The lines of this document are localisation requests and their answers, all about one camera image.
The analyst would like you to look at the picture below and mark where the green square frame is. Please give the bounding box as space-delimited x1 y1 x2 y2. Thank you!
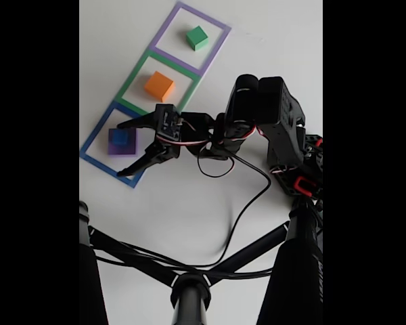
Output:
114 49 201 132

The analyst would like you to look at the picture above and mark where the servo wire loop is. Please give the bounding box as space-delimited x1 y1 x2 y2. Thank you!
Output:
196 148 237 178

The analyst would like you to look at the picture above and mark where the black cable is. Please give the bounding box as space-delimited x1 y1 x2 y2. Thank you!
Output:
94 154 273 268
91 236 277 280

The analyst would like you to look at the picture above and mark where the large purple block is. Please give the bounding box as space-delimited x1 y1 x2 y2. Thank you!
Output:
107 127 138 157

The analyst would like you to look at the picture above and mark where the green cube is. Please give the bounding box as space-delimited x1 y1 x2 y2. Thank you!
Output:
185 25 210 51

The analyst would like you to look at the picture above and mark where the orange block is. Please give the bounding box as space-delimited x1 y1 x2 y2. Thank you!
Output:
143 70 175 103

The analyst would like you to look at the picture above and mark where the purple square frame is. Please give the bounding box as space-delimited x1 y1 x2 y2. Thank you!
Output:
150 1 231 77

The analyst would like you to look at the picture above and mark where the black tripod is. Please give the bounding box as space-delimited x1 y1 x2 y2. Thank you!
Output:
79 199 323 325

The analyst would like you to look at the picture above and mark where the small blue cube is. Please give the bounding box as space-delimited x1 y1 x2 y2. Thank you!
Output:
108 128 129 147

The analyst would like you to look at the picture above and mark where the blue square frame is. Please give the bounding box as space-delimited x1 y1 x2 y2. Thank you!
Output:
80 101 169 189

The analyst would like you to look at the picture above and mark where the red clamp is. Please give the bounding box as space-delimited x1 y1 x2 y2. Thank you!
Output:
293 176 317 194

